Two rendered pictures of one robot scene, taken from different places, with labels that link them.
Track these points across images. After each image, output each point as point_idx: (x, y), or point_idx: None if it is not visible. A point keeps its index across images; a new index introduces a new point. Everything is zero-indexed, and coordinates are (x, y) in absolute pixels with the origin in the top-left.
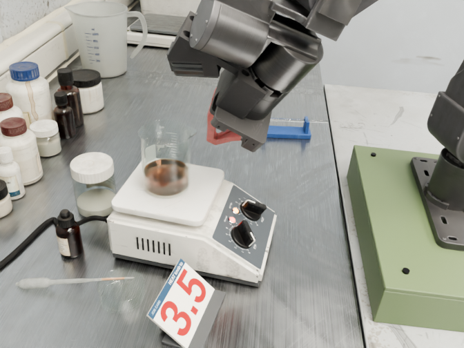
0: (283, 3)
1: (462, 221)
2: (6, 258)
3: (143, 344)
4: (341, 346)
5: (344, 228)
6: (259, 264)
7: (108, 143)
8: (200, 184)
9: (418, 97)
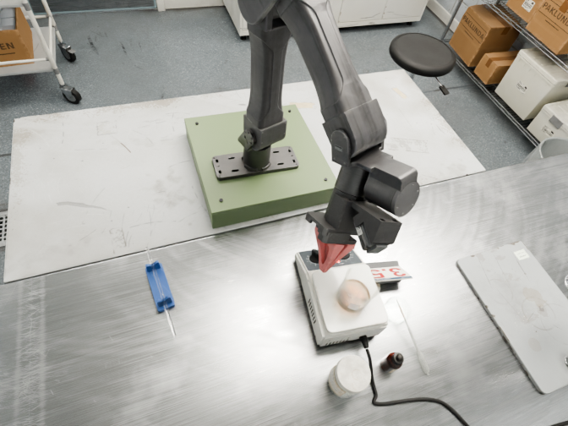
0: (376, 156)
1: (276, 156)
2: (422, 398)
3: (408, 286)
4: None
5: (274, 221)
6: None
7: None
8: (335, 280)
9: (26, 192)
